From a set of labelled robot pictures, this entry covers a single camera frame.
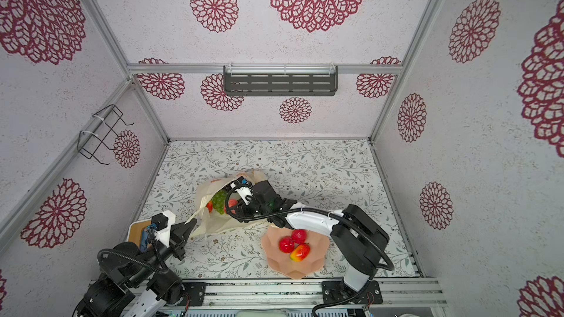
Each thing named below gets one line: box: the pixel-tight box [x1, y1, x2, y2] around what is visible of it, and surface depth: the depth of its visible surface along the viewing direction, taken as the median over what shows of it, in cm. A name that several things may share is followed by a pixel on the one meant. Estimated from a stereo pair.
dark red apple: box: [290, 228, 307, 245], surface depth 84 cm
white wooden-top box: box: [127, 217, 153, 253], surface depth 85 cm
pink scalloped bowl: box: [261, 224, 331, 280], surface depth 82 cm
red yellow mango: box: [289, 243, 311, 262], surface depth 81 cm
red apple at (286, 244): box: [278, 235, 295, 254], surface depth 82 cm
